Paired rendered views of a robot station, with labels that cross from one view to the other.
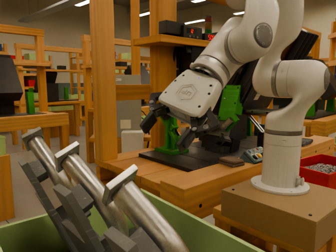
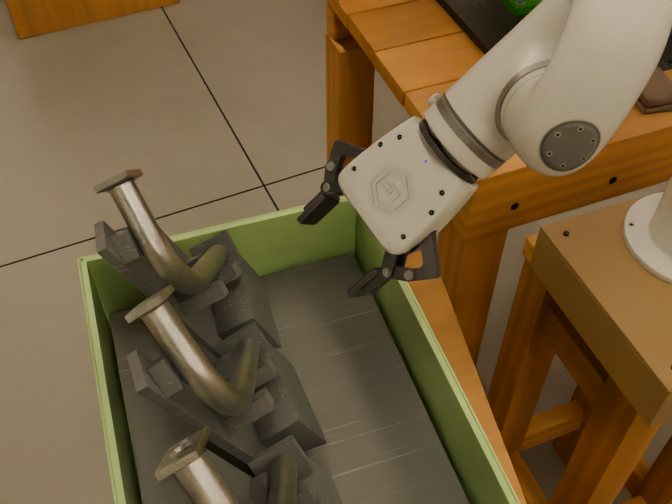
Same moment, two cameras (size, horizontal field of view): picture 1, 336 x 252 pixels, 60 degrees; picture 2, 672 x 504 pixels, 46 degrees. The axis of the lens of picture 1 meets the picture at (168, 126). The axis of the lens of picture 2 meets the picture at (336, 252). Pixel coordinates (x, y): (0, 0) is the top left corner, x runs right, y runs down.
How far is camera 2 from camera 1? 0.52 m
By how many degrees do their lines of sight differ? 43
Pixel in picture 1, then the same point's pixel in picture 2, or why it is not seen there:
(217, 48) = (482, 103)
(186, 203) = (476, 205)
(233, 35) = (509, 110)
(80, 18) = not seen: outside the picture
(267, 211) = (602, 319)
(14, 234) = not seen: hidden behind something
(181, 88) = (384, 173)
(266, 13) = (592, 96)
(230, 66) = (506, 149)
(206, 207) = (530, 207)
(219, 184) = not seen: hidden behind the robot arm
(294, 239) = (627, 388)
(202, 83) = (426, 179)
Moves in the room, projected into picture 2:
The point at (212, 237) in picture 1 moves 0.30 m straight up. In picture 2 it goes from (437, 373) to (466, 203)
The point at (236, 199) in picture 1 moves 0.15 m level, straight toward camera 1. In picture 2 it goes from (559, 261) to (513, 332)
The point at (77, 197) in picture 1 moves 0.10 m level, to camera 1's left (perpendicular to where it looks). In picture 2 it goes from (160, 380) to (70, 351)
